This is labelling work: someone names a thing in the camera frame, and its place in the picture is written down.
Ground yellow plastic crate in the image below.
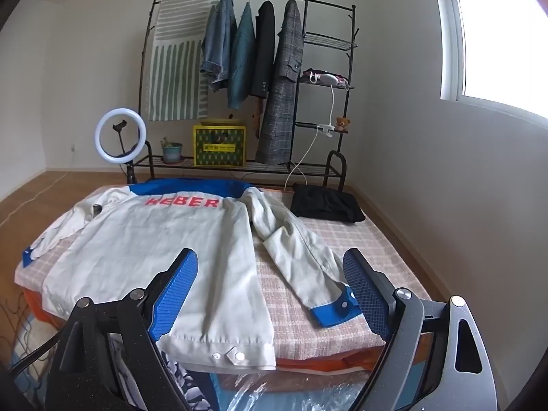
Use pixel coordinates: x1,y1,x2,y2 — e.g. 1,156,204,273
192,125,248,167

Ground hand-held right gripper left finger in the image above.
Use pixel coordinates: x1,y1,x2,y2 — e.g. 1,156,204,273
45,247,200,411

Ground clear plastic sheet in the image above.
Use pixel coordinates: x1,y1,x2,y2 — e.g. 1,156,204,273
214,368,373,411

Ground white jacket with blue collar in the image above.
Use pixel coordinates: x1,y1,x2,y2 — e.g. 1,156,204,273
22,178,369,371

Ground teal blazer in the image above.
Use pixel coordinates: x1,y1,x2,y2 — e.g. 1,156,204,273
227,2,258,110

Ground pink plaid blanket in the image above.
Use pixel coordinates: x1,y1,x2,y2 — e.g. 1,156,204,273
15,184,431,358

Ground black folded cloth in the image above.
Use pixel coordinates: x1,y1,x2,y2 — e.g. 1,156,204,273
290,183,366,223

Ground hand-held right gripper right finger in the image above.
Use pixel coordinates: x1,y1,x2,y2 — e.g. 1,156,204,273
342,248,499,411

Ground black blazer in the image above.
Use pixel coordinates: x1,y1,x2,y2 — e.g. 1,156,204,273
252,0,277,97

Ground window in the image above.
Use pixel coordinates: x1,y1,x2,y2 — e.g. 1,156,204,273
428,0,548,118

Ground pink cloth bag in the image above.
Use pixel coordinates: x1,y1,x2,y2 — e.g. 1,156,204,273
300,68,349,88

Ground small potted plant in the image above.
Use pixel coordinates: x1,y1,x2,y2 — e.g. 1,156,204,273
160,136,184,164

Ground green striped hanging cloth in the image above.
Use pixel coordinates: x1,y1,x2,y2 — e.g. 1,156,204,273
146,0,222,121

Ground ring light on stand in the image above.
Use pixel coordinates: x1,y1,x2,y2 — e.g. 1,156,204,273
94,108,150,185

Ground black metal clothes rack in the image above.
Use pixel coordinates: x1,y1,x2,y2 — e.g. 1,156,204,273
139,0,359,191

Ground blue denim jacket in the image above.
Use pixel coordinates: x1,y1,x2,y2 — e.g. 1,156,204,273
200,0,237,92

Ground grey plaid coat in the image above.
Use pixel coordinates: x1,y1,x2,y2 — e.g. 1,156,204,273
254,0,304,165

